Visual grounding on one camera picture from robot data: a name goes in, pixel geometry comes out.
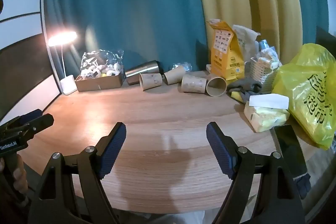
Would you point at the white wicker basket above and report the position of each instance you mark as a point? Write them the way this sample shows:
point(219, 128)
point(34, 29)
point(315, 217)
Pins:
point(262, 74)

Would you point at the grey cloth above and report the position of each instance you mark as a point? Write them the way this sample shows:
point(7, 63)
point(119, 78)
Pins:
point(244, 85)

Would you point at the yellow sponge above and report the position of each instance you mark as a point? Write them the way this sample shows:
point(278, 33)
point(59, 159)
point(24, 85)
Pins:
point(237, 96)

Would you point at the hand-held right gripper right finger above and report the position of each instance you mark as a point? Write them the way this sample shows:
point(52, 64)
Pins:
point(220, 150)

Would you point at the shallow cardboard box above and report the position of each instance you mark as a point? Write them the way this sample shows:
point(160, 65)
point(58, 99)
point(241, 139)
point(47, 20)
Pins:
point(99, 83)

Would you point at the yellow tissue pack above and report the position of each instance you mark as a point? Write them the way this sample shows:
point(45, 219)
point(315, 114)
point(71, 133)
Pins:
point(265, 116)

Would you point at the black phone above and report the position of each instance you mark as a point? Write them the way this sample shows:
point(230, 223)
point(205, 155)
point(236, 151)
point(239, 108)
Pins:
point(290, 150)

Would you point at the yellow paper bag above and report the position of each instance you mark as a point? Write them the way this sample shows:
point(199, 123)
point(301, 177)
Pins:
point(225, 56)

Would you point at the stainless steel tumbler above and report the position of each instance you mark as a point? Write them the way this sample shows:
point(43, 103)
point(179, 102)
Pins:
point(141, 70)

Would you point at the clear plastic wrapper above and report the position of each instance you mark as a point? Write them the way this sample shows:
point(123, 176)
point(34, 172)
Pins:
point(182, 66)

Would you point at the clear bag of small toys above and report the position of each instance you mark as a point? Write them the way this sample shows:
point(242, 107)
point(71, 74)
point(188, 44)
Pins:
point(99, 66)

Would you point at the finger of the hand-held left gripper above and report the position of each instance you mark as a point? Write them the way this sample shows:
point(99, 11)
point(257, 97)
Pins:
point(29, 116)
point(43, 120)

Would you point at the white packets in basket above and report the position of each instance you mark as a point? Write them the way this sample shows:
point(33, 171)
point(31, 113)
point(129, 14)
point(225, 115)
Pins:
point(269, 56)

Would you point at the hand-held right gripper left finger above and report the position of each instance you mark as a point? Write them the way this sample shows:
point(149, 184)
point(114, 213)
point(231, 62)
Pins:
point(113, 150)

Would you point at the brown paper cup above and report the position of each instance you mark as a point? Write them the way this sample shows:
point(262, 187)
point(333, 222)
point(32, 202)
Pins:
point(174, 75)
point(216, 86)
point(193, 83)
point(151, 81)

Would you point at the yellow plastic bag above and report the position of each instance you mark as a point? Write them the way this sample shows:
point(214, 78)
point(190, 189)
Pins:
point(307, 87)

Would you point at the small white box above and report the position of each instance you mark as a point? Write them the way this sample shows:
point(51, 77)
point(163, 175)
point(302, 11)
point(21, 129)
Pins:
point(209, 69)

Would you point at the white desk lamp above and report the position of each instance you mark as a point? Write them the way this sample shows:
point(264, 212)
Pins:
point(68, 85)

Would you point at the person's left hand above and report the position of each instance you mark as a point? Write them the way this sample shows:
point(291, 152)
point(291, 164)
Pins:
point(19, 174)

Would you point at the beige paper bag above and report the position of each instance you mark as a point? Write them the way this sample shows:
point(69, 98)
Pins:
point(246, 40)

